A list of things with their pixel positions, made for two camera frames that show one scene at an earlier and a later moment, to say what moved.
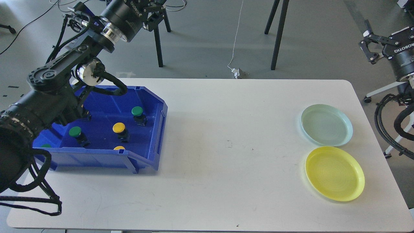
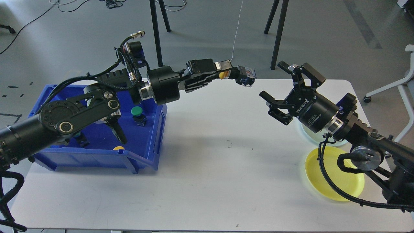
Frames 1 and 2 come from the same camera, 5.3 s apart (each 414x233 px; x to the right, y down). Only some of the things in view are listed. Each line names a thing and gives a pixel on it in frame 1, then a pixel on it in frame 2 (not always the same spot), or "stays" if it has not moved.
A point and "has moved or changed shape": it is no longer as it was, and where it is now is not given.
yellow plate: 335,173 stays
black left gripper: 125,18 -> 164,83
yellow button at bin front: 118,147 stays
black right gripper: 401,56 -> 316,113
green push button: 75,131 stays
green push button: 140,119 stays
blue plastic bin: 123,130 stays
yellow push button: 120,128 has moved or changed shape
